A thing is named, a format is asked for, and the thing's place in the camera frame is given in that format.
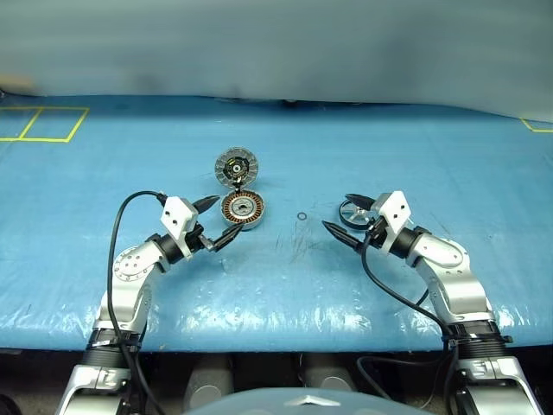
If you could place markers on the motor stator with copper windings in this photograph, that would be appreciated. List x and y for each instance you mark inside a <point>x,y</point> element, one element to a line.
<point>243,211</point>

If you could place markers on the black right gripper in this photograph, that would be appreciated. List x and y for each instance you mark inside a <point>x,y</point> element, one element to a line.
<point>376,235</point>

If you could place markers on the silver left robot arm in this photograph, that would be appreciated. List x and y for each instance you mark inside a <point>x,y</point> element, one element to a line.
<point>129,268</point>

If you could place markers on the grey robot torso with emblem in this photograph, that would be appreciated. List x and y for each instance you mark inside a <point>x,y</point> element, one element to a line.
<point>276,402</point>

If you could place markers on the dark grey rounded cylinder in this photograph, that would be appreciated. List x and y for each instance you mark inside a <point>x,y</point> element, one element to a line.
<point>328,374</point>
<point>209,380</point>

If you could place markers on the silver finned motor end cover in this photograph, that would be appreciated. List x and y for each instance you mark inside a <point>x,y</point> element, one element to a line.
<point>237,166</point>

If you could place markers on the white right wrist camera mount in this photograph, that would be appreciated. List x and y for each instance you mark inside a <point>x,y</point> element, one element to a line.
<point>395,216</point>

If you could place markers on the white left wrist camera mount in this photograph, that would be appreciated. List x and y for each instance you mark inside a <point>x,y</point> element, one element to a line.
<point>177,216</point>

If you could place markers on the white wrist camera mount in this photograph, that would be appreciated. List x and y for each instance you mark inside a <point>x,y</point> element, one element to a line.
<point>395,216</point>
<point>177,216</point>

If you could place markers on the silver spoked motor rotor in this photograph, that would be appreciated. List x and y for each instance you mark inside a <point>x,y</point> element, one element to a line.
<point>352,214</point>

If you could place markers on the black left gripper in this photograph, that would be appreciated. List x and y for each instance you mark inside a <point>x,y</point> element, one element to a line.
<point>199,242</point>

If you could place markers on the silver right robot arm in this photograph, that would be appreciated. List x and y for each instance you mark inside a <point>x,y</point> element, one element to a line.
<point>453,276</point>

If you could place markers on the blue foam table cover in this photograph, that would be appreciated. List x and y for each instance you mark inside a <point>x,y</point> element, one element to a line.
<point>129,173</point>

